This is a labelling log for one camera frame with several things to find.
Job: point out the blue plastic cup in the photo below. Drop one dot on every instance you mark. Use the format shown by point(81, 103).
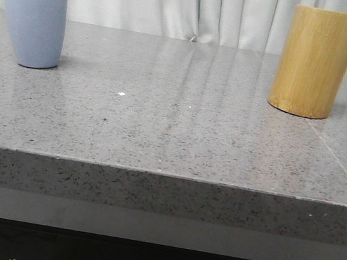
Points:
point(37, 29)

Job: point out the bamboo cylindrical holder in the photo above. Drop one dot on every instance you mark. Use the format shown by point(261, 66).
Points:
point(312, 64)

